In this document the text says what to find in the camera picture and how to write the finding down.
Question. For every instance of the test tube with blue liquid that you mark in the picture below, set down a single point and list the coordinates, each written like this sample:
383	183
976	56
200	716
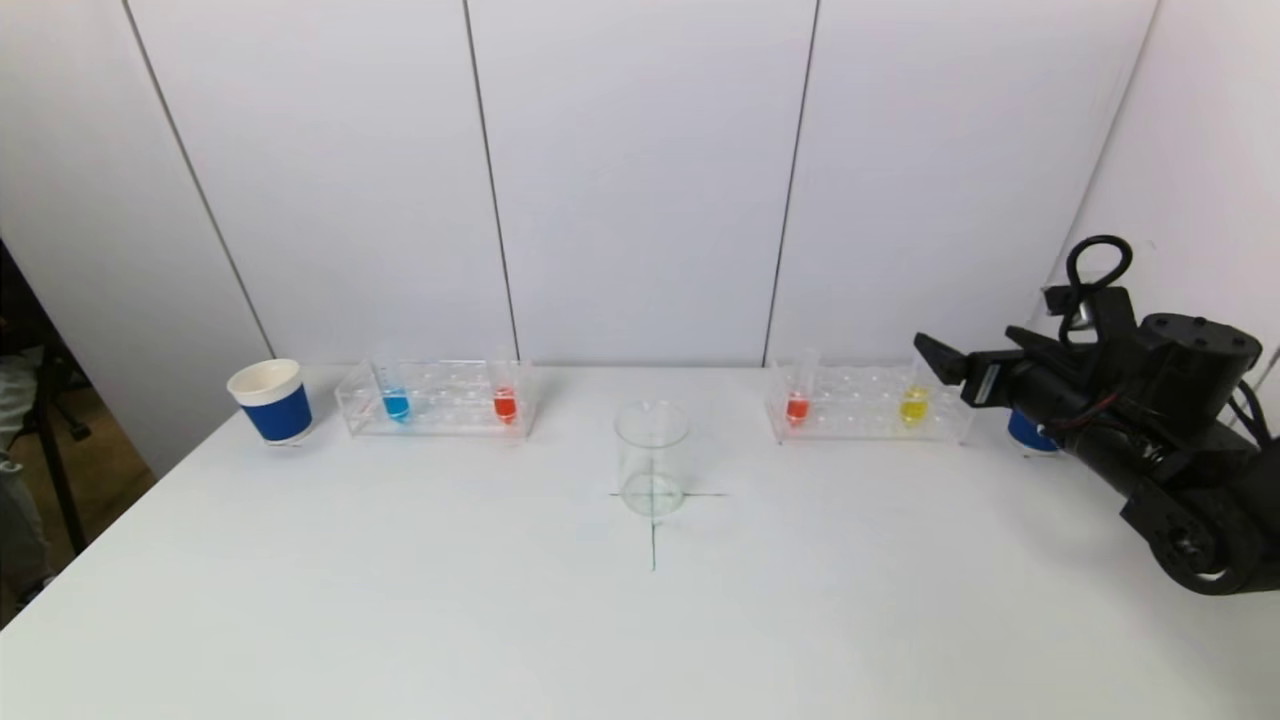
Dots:
397	405

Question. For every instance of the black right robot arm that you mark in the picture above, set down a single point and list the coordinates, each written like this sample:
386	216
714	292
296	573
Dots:
1190	360

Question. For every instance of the clear acrylic test tube rack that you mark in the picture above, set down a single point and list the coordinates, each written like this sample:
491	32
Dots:
860	420
450	415

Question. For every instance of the black tripod stand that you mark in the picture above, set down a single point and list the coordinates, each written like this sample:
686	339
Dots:
62	470

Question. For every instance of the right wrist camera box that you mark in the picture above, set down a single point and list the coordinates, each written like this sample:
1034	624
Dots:
1105	315

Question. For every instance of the clear glass beaker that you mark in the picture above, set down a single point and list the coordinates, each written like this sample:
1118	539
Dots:
652	470

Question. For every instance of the test tube with yellow pigment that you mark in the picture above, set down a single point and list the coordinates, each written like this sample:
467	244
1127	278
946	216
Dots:
912	406

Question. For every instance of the test tube with red liquid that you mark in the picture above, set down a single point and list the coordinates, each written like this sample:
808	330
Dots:
796	408
505	405

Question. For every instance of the blue white paper cup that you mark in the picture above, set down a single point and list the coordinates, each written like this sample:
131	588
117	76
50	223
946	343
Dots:
1025	435
278	415

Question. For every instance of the person in grey trousers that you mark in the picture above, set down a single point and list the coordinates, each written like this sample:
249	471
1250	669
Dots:
15	520

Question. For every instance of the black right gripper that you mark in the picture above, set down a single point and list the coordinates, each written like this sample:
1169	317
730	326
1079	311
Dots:
984	381

